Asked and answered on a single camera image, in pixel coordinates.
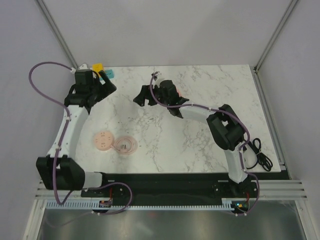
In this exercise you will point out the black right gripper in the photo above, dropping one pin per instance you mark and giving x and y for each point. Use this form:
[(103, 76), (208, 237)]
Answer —
[(145, 92)]

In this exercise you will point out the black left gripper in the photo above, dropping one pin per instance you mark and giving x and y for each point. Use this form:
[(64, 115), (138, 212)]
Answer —
[(108, 88)]

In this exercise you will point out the teal power strip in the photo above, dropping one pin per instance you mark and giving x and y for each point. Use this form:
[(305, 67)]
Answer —
[(109, 73)]

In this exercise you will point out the yellow cube plug adapter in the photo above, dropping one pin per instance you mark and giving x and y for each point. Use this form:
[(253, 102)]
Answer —
[(97, 67)]

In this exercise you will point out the pink round power socket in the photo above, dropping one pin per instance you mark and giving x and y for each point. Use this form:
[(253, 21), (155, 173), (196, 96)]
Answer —
[(103, 140)]

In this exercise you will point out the pink cube plug adapter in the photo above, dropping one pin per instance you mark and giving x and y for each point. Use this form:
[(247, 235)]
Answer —
[(179, 93)]

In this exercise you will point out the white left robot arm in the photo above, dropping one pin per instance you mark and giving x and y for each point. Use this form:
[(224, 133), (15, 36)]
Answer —
[(59, 169)]

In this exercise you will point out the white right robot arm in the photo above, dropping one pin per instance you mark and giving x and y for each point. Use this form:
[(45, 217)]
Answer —
[(225, 127)]

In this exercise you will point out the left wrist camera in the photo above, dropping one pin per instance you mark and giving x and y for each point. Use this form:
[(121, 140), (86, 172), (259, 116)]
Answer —
[(84, 66)]

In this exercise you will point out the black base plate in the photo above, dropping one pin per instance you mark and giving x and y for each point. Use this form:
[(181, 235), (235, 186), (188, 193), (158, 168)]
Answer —
[(167, 188)]

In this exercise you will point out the white cable duct rail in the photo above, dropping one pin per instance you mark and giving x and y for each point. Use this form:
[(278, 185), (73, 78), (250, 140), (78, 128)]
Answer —
[(103, 205)]

